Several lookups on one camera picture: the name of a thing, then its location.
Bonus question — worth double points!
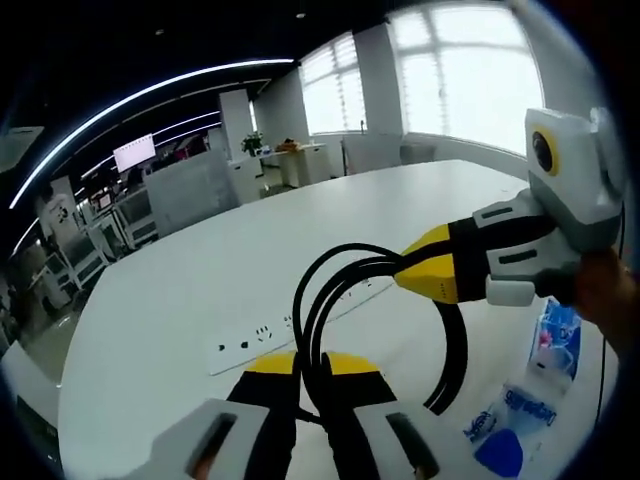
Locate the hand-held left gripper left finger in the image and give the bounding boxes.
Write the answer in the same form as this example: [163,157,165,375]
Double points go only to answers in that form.
[122,351,302,480]

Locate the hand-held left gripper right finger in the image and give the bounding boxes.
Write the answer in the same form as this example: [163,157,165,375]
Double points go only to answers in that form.
[321,351,444,480]

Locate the black cable item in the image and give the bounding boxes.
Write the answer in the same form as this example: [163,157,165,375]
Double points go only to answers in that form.
[292,243,469,426]

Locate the wet wipes pack item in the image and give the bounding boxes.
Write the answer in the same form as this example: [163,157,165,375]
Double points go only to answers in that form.
[462,382,559,480]

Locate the person's right hand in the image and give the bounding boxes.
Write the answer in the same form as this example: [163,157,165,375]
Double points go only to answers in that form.
[572,247,640,334]

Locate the white table power strip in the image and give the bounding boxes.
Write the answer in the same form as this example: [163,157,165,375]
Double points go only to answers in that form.
[207,277,396,377]

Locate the large bright window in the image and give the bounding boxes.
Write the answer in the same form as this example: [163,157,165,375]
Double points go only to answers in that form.
[387,0,546,161]

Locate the white cabinet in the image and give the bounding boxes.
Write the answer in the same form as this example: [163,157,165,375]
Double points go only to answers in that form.
[257,142,329,189]

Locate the window with blinds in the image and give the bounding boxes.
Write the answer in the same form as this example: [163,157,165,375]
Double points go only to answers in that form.
[299,29,366,136]

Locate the potted green plant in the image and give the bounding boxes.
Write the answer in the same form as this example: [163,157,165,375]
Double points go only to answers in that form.
[241,132,265,158]

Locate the bright display screen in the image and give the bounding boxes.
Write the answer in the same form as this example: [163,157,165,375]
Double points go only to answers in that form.
[113,133,156,171]

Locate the curved ceiling light strip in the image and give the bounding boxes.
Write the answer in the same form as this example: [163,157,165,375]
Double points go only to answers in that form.
[9,58,296,209]

